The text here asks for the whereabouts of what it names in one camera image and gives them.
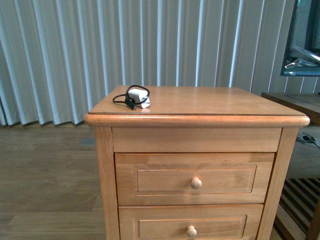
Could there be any white charger adapter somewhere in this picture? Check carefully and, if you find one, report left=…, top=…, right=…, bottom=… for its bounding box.
left=128, top=88, right=151, bottom=109

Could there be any dark wooden side table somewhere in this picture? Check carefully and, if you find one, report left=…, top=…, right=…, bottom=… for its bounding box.
left=261, top=92, right=320, bottom=240

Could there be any white pleated curtain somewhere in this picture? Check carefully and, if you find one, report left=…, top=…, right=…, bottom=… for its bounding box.
left=0, top=0, right=320, bottom=126

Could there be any round wooden knob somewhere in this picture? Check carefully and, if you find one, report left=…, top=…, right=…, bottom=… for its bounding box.
left=186, top=225, right=197, bottom=238
left=190, top=177, right=203, bottom=190

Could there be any dark framed window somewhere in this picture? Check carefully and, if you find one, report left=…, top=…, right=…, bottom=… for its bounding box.
left=281, top=0, right=320, bottom=77

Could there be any light wooden nightstand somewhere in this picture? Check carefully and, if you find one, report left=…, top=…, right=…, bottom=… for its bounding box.
left=84, top=86, right=310, bottom=240

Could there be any wooden drawer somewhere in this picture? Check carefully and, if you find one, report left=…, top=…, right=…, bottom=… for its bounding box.
left=119, top=204, right=263, bottom=240
left=115, top=152, right=274, bottom=206

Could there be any clutter on floor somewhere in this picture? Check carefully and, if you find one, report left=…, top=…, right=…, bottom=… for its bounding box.
left=296, top=132, right=318, bottom=146

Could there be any black charger cable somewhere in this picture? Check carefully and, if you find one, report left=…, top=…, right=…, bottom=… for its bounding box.
left=112, top=84, right=151, bottom=111

